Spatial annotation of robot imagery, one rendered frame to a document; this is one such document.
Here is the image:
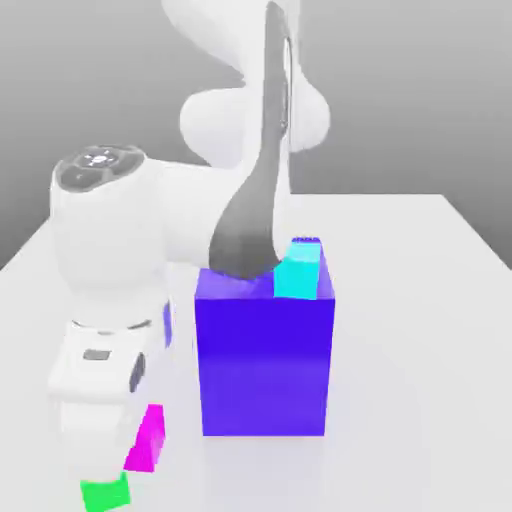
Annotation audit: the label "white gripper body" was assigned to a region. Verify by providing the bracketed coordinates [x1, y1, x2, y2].
[52, 398, 139, 481]

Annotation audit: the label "small magenta cube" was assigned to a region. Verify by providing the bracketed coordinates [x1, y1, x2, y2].
[122, 403, 166, 474]

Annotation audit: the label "small green cube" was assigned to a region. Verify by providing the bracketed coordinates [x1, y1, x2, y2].
[79, 471, 132, 512]

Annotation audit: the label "small cyan cube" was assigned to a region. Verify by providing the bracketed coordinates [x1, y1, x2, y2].
[273, 242, 322, 301]

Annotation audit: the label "large blue box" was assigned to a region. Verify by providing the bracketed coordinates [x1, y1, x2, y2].
[194, 236, 336, 438]

